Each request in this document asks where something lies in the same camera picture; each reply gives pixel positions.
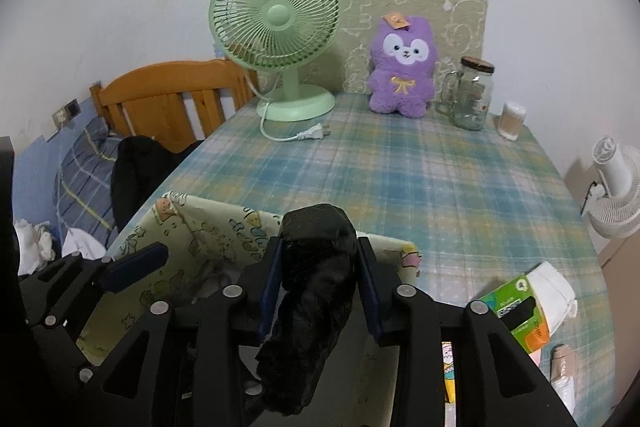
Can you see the beige door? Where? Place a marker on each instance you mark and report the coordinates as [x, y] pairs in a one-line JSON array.
[[622, 267]]

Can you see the beige patterned wall panel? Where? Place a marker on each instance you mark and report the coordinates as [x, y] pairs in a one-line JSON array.
[[465, 27]]

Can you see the green tissue pack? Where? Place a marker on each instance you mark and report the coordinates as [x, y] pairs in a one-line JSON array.
[[512, 289]]

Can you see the white wall socket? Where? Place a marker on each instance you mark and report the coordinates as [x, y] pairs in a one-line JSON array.
[[60, 117]]

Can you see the black plastic bag bundle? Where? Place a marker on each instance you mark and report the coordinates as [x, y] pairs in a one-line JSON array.
[[310, 287]]

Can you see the cartoon print storage box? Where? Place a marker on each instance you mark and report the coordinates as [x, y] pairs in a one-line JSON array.
[[210, 227]]

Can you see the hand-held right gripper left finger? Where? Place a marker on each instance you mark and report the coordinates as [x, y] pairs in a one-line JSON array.
[[265, 307]]

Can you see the cotton swab container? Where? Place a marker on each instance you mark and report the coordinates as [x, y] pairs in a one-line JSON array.
[[511, 122]]

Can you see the green desk fan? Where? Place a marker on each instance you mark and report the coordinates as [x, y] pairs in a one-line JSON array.
[[277, 14]]

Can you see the purple plush toy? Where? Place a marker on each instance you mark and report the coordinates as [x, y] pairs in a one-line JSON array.
[[400, 82]]

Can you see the black bag on chair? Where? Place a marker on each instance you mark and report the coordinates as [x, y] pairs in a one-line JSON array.
[[135, 172]]

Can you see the white cloth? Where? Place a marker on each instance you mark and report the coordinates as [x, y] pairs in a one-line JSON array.
[[82, 247], [32, 244], [552, 292]]

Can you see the white crumpled cloth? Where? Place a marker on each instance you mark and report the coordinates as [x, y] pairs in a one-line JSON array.
[[82, 247], [32, 244]]

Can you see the dark wall switch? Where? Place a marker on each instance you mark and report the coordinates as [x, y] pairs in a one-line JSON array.
[[73, 108]]

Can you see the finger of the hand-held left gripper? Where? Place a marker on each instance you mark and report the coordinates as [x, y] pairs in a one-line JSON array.
[[135, 264]]

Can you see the blue plaid bedding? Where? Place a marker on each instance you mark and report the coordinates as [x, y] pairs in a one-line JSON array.
[[85, 187]]

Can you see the glass jar mug with lid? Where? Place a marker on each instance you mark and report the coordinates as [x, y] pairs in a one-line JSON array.
[[470, 107]]

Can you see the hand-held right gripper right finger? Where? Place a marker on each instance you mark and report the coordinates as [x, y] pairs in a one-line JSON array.
[[372, 307]]

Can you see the white standing fan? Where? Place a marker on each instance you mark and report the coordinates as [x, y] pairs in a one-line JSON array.
[[617, 202]]

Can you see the pink packet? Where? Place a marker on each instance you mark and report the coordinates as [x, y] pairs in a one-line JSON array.
[[562, 359]]

